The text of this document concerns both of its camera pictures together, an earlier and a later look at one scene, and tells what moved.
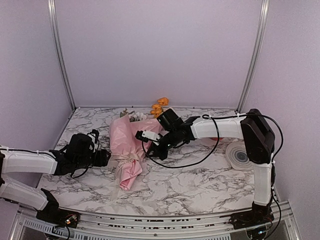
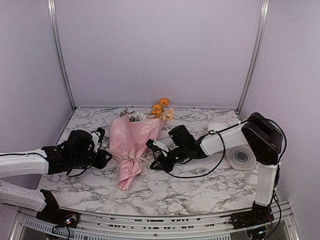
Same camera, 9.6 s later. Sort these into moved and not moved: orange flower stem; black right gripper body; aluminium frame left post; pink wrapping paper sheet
Moved: black right gripper body
Not moved: pink wrapping paper sheet; aluminium frame left post; orange flower stem
